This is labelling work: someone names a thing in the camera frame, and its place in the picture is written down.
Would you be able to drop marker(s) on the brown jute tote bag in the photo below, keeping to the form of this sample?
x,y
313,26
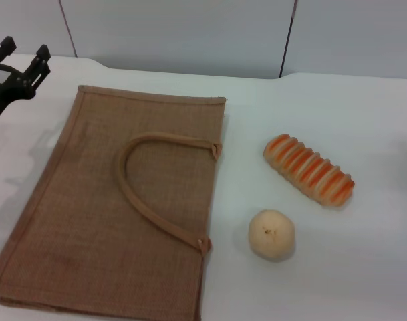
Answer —
x,y
89,200

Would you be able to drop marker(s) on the orange striped bread loaf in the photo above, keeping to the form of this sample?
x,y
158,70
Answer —
x,y
308,168

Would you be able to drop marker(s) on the round pale egg yolk pastry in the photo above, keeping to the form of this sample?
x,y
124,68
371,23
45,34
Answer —
x,y
271,235

